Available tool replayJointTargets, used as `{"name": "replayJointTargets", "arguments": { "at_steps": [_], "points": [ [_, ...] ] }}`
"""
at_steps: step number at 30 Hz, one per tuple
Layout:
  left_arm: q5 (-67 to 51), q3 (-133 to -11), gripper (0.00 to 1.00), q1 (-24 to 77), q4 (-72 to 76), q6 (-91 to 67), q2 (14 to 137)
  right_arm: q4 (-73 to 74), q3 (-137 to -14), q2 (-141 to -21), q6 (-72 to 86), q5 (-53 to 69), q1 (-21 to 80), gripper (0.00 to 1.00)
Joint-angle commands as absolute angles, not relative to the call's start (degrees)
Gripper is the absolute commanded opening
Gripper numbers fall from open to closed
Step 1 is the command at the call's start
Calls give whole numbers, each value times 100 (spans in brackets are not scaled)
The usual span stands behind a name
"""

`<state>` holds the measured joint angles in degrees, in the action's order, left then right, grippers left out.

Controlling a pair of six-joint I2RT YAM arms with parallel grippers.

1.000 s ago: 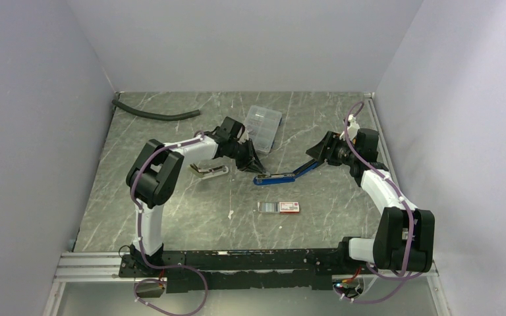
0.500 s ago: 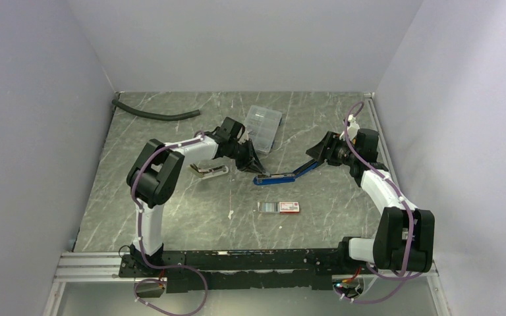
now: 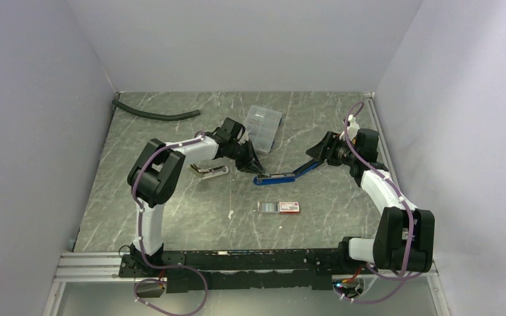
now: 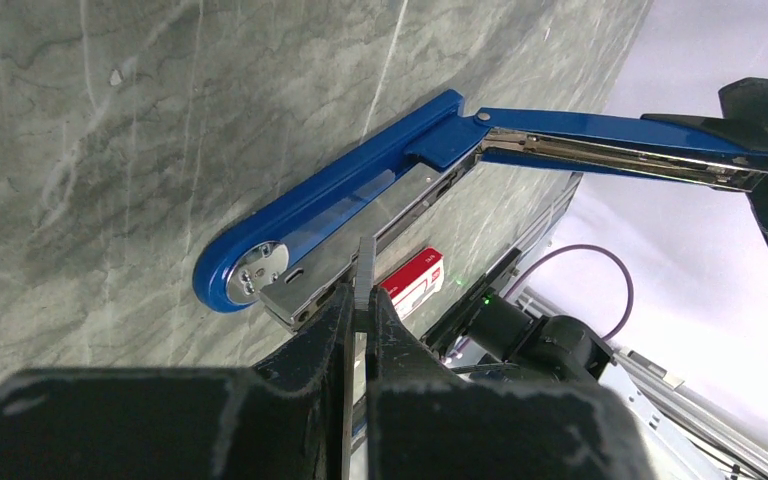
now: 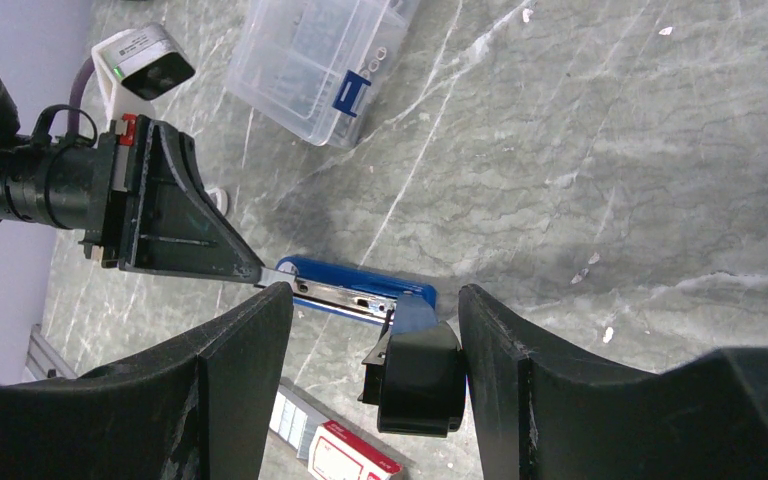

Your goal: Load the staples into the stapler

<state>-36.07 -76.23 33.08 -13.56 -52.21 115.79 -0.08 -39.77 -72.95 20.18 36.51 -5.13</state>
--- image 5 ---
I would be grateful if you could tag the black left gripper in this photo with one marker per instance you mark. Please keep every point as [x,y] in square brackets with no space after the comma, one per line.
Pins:
[153,214]

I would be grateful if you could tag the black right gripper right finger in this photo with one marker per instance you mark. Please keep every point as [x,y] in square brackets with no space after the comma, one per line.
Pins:
[545,408]

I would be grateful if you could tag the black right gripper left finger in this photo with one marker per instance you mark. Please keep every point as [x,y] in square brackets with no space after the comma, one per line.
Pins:
[196,406]

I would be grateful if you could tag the blue black stapler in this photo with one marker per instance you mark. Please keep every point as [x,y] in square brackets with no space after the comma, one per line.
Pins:
[415,374]

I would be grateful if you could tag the red white staples box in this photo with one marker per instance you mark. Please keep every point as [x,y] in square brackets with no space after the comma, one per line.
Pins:
[328,448]

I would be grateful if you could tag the small beige white stapler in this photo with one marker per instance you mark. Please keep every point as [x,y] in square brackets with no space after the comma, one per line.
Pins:
[219,197]

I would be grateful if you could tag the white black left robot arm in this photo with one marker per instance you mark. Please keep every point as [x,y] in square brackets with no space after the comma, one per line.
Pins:
[50,180]

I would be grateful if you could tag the clear plastic screw organizer box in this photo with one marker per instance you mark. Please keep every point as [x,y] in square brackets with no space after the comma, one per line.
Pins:
[315,67]

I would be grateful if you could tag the aluminium frame rail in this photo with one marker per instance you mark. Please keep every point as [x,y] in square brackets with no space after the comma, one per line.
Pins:
[43,361]

